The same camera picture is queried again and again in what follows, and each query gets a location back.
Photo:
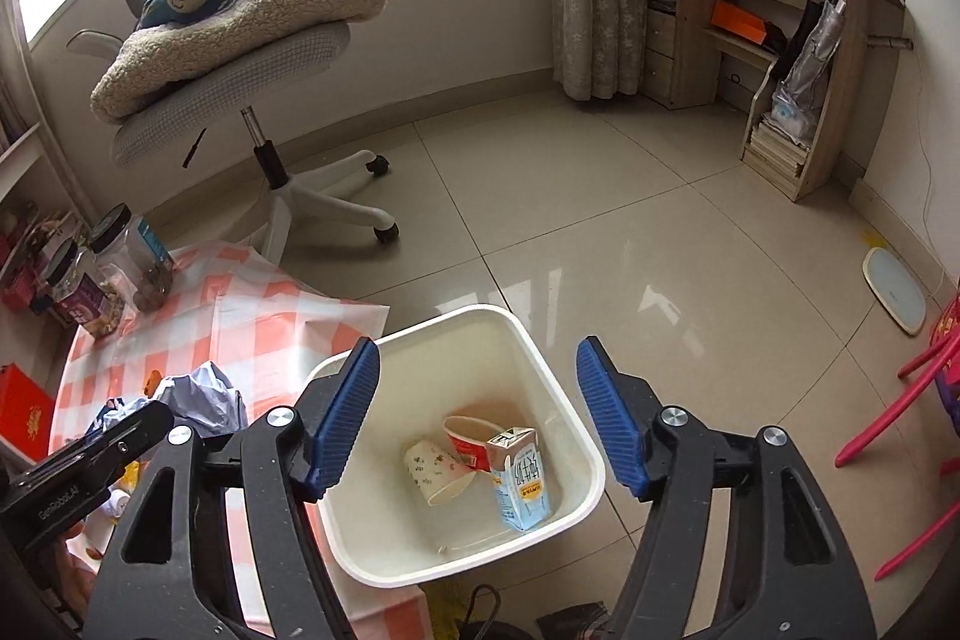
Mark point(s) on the white bookshelf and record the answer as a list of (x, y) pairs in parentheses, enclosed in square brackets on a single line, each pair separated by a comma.
[(39, 211)]

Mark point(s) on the wooden computer desk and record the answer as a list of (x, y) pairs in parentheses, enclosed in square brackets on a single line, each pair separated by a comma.
[(780, 25)]

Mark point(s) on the orange box on desk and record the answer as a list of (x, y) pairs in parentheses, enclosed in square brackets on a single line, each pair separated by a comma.
[(735, 20)]

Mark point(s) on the red gift box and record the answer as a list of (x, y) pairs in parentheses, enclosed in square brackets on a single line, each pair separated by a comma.
[(25, 414)]

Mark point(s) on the white plastic trash bin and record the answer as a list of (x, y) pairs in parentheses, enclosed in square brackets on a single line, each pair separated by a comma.
[(477, 361)]

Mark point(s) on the clear jar purple label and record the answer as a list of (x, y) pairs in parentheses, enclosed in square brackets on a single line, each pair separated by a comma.
[(80, 290)]

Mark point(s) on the white patterned paper cup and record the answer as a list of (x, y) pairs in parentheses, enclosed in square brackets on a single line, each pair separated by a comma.
[(439, 476)]

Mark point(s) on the light blue milk carton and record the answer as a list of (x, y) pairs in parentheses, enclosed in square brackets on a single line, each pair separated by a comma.
[(519, 479)]

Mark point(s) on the pink white checkered tablecloth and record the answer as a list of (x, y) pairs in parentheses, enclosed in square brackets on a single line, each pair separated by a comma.
[(266, 332)]

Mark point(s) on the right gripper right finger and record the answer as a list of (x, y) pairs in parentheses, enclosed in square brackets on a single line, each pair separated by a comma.
[(788, 571)]

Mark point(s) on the clear plastic bottle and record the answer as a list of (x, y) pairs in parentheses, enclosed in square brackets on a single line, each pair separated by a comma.
[(204, 398)]

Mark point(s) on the grey mesh office chair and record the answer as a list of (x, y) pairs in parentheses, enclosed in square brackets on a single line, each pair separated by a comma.
[(190, 107)]

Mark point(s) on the red white paper cup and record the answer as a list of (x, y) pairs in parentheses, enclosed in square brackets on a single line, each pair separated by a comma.
[(469, 436)]

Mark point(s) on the white bathroom scale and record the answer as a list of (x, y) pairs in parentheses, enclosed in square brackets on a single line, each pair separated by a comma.
[(895, 289)]

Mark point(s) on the beige fleece blanket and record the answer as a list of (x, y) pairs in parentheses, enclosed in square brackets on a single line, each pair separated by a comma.
[(151, 59)]

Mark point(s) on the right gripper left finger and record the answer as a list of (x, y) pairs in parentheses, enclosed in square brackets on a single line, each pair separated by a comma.
[(168, 570)]

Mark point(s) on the pink child chair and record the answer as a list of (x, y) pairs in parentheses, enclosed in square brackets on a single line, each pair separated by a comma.
[(892, 499)]

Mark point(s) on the clear jar with brown nuts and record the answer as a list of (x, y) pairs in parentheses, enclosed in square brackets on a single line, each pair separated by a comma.
[(133, 258)]

